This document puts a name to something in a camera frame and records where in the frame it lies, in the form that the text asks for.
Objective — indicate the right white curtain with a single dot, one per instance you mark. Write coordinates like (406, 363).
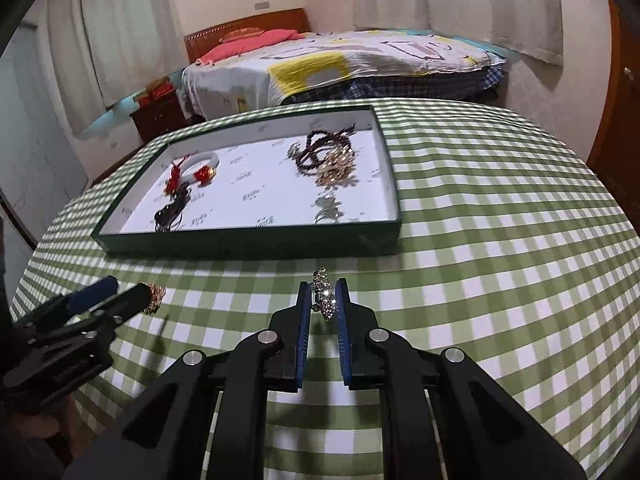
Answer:
(530, 27)

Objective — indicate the brown wooden door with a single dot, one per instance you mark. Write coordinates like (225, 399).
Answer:
(614, 156)

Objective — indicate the pink pearl brooch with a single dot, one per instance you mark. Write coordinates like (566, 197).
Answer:
(324, 299)

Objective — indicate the silver rhinestone brooch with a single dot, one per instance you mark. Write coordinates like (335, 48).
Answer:
(329, 210)

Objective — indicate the red bead gold charm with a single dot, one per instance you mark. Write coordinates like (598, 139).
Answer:
(205, 175)

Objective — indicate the white curtain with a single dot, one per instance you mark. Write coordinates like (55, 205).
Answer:
(106, 50)
(530, 27)

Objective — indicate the bed with patterned sheet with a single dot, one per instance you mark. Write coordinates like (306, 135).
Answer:
(352, 65)

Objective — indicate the pale jade bangle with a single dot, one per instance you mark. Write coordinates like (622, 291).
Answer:
(198, 160)

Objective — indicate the dark green jewelry tray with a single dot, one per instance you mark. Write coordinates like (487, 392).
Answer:
(260, 205)

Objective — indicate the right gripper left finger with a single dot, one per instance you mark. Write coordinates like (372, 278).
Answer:
(205, 416)

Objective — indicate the pink pillow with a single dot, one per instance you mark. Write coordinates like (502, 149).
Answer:
(245, 45)

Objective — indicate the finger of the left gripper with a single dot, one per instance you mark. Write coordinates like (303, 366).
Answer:
(125, 304)
(58, 310)

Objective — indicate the red cord gold pendant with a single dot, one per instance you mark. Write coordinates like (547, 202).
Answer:
(176, 180)

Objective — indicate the dark wooden nightstand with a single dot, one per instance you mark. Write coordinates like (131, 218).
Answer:
(162, 115)

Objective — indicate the green checkered tablecloth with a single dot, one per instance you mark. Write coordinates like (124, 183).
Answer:
(510, 249)

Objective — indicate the small silver earring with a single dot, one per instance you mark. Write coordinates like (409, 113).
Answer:
(293, 151)

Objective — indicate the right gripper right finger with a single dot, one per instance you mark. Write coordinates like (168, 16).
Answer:
(443, 416)

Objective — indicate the gold chain jewelry pile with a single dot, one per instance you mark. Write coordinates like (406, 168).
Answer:
(336, 167)

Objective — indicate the red boxes on nightstand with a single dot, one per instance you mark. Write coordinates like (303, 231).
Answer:
(154, 90)

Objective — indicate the left white curtain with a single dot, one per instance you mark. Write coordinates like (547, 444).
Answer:
(106, 50)

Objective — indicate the orange patterned pillow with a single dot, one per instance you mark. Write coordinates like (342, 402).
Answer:
(241, 34)

